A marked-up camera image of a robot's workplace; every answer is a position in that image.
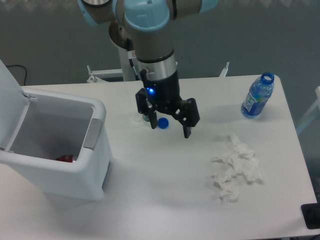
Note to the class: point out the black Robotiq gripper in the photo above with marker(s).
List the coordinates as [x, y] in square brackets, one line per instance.
[164, 96]

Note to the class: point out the white trash can lid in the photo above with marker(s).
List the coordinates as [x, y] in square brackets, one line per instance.
[14, 105]

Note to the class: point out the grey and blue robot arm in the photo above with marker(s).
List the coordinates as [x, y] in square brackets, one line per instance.
[146, 25]

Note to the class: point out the blue bottle cap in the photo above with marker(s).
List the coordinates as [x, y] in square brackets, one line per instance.
[163, 123]

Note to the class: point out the red can in trash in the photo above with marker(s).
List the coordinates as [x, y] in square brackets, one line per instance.
[67, 158]

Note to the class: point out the white plastic trash can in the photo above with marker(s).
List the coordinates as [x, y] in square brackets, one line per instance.
[57, 141]

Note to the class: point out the small clear green-label bottle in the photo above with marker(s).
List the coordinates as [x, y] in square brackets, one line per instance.
[145, 118]

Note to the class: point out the crumpled white tissue paper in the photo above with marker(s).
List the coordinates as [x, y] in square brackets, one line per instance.
[239, 161]

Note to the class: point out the blue plastic drink bottle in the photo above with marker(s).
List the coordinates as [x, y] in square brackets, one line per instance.
[259, 93]

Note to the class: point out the black device at table edge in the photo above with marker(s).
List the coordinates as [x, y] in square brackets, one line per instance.
[311, 215]

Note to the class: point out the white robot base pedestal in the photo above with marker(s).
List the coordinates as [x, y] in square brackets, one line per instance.
[127, 55]

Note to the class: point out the white table frame bracket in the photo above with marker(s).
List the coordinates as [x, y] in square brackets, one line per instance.
[224, 71]

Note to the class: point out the white frame at right edge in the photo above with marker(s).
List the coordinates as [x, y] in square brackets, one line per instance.
[311, 113]

